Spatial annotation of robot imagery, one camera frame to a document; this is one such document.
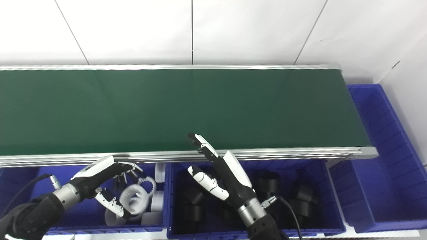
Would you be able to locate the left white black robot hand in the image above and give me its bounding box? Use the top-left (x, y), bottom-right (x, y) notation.
top-left (69, 155), bottom-right (144, 219)

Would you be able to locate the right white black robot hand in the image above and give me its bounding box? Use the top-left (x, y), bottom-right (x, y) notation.
top-left (187, 133), bottom-right (258, 211)

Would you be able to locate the white toothed ring part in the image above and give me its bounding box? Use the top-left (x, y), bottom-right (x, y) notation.
top-left (155, 163), bottom-right (166, 183)
top-left (137, 176), bottom-right (157, 198)
top-left (140, 211), bottom-right (163, 226)
top-left (119, 184), bottom-right (149, 215)
top-left (151, 191), bottom-right (165, 213)
top-left (104, 207), bottom-right (128, 226)

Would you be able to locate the green conveyor belt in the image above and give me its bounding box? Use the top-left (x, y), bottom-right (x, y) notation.
top-left (0, 64), bottom-right (379, 168)
top-left (0, 69), bottom-right (371, 156)

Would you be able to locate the blue bin with white parts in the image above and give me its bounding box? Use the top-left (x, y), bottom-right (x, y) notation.
top-left (0, 163), bottom-right (167, 234)

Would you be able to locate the blue bin with black parts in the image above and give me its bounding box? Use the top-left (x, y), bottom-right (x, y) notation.
top-left (166, 159), bottom-right (346, 239)

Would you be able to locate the large empty blue bin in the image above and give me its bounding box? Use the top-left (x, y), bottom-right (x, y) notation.
top-left (329, 84), bottom-right (427, 233)

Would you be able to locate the black toothed ring part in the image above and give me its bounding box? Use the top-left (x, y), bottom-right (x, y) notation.
top-left (182, 186), bottom-right (206, 206)
top-left (182, 205), bottom-right (204, 224)
top-left (255, 170), bottom-right (281, 194)
top-left (294, 170), bottom-right (317, 200)
top-left (290, 199), bottom-right (320, 220)

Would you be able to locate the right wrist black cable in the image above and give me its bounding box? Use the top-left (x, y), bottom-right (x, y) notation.
top-left (261, 195), bottom-right (304, 240)

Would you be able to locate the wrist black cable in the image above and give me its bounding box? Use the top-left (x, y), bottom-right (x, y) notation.
top-left (261, 195), bottom-right (304, 240)
top-left (0, 173), bottom-right (62, 219)

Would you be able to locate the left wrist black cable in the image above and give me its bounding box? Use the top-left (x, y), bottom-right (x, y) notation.
top-left (0, 173), bottom-right (62, 219)

